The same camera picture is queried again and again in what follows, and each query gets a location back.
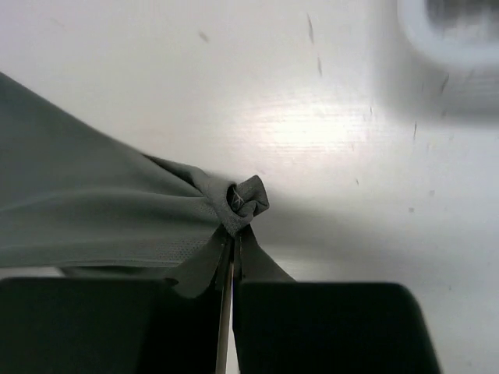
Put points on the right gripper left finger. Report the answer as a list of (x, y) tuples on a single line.
[(67, 325)]

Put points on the dark grey t shirt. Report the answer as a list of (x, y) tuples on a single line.
[(75, 199)]

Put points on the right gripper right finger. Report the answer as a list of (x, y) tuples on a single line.
[(282, 325)]

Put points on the white plastic basket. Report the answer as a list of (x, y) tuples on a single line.
[(460, 40)]

